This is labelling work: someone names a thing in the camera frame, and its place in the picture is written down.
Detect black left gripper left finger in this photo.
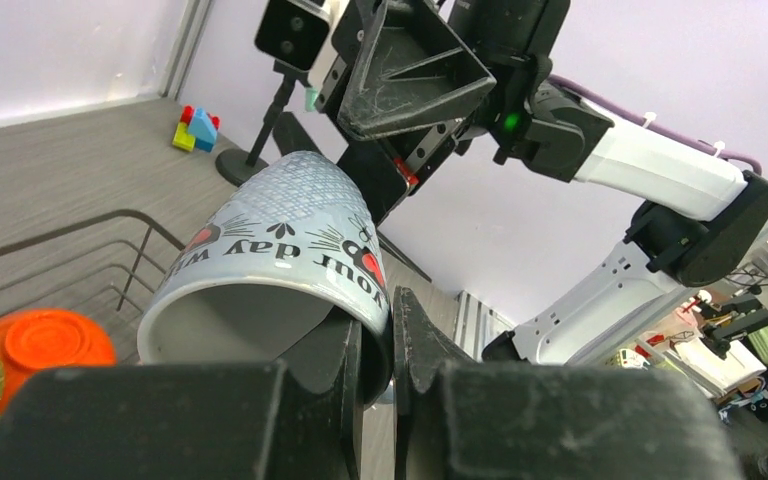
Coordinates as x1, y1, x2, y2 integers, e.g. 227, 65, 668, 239
0, 319, 363, 479

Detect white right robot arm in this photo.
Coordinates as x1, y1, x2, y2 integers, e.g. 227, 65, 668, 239
319, 1, 768, 365

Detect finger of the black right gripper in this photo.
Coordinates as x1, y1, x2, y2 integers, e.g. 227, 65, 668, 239
336, 1, 496, 140
272, 111, 321, 156

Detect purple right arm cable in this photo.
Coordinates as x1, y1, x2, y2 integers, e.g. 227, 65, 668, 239
546, 74, 763, 177

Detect black wire dish rack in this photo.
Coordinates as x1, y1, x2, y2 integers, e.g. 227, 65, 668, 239
0, 209, 185, 322

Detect colourful toy blocks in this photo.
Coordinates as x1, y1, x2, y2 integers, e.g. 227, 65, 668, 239
171, 105, 221, 153

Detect grey blue mug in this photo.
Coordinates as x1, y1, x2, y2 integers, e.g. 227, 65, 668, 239
136, 151, 392, 405

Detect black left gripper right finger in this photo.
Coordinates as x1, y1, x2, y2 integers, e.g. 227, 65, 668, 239
392, 287, 742, 479

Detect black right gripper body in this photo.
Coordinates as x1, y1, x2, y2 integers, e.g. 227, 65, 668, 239
317, 0, 538, 227

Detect orange bowl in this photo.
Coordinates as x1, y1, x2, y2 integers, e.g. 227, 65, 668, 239
0, 308, 116, 414

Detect black microphone stand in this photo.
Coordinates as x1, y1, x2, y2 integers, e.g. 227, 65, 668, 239
215, 60, 309, 187

